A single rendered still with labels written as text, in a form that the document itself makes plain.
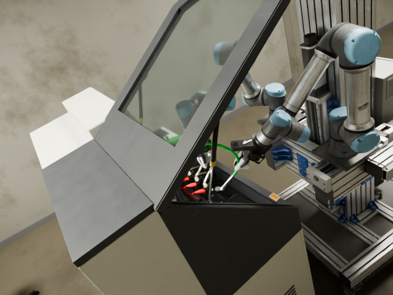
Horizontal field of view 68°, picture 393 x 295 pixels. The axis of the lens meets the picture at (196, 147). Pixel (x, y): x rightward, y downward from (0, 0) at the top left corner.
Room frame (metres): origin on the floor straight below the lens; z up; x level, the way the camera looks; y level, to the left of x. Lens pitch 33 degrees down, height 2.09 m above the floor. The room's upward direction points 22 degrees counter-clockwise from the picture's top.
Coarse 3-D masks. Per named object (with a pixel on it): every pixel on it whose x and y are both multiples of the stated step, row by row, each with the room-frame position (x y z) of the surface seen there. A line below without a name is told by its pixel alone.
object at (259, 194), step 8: (216, 160) 1.54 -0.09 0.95; (216, 168) 1.49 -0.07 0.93; (224, 168) 1.43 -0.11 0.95; (224, 176) 1.44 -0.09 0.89; (240, 176) 1.31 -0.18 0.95; (232, 184) 1.37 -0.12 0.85; (240, 184) 1.28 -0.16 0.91; (248, 184) 1.22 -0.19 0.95; (256, 184) 1.19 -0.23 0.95; (240, 192) 1.31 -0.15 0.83; (248, 192) 1.23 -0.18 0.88; (256, 192) 1.15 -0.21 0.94; (264, 192) 1.12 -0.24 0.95; (256, 200) 1.18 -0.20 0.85; (264, 200) 1.11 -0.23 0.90; (272, 200) 1.05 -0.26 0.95; (280, 200) 1.02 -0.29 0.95
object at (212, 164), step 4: (216, 128) 0.85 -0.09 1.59; (216, 132) 0.85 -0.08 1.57; (216, 136) 0.85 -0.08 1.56; (212, 140) 0.85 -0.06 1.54; (216, 140) 0.85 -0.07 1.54; (212, 144) 0.85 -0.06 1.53; (216, 144) 0.85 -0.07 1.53; (212, 148) 0.85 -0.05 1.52; (216, 148) 0.85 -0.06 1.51; (212, 152) 0.84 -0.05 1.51; (212, 156) 0.84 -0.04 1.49; (212, 160) 0.84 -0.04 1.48; (212, 164) 0.84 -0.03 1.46; (212, 168) 0.84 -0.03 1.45; (212, 172) 0.84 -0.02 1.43; (208, 196) 0.83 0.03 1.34; (208, 200) 0.82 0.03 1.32
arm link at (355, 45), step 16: (336, 32) 1.03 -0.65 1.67; (352, 32) 0.95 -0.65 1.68; (368, 32) 0.91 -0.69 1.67; (336, 48) 0.99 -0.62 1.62; (352, 48) 0.91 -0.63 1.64; (368, 48) 0.90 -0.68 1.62; (352, 64) 0.93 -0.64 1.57; (368, 64) 0.91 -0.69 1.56; (352, 80) 0.94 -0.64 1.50; (368, 80) 0.93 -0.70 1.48; (352, 96) 0.94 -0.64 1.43; (368, 96) 0.93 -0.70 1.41; (352, 112) 0.95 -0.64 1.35; (368, 112) 0.93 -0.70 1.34; (352, 128) 0.94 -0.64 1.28; (368, 128) 0.91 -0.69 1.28; (352, 144) 0.93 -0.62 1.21; (368, 144) 0.90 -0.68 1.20
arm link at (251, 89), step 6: (246, 78) 1.56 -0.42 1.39; (252, 78) 1.61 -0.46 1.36; (246, 84) 1.58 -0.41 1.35; (252, 84) 1.59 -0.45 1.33; (258, 84) 1.65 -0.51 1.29; (246, 90) 1.60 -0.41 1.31; (252, 90) 1.60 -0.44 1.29; (258, 90) 1.61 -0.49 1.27; (246, 96) 1.63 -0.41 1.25; (252, 96) 1.61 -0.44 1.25; (258, 96) 1.61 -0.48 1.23; (246, 102) 1.66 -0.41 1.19; (252, 102) 1.63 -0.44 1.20; (258, 102) 1.61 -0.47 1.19
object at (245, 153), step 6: (258, 144) 1.01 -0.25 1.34; (270, 144) 1.02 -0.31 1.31; (246, 150) 1.05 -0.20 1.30; (252, 150) 1.03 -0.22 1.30; (258, 150) 1.03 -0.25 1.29; (264, 150) 1.03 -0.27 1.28; (246, 156) 1.03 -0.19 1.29; (252, 156) 1.02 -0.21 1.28; (258, 156) 1.02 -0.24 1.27; (264, 156) 1.02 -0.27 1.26; (258, 162) 1.03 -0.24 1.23
